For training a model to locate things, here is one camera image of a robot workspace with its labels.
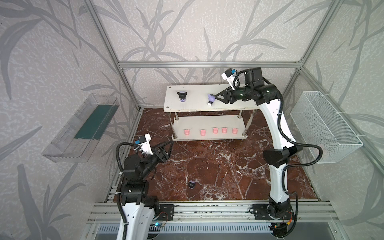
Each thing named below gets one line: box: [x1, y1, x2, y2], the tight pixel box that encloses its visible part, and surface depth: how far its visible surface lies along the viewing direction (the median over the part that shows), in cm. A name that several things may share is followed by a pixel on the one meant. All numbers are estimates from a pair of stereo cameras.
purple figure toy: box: [207, 93, 216, 107], surface depth 75 cm
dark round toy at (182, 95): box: [176, 91, 188, 103], surface depth 75 cm
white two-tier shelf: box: [163, 84, 260, 141], surface depth 86 cm
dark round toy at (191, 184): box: [188, 180, 196, 190], surface depth 82 cm
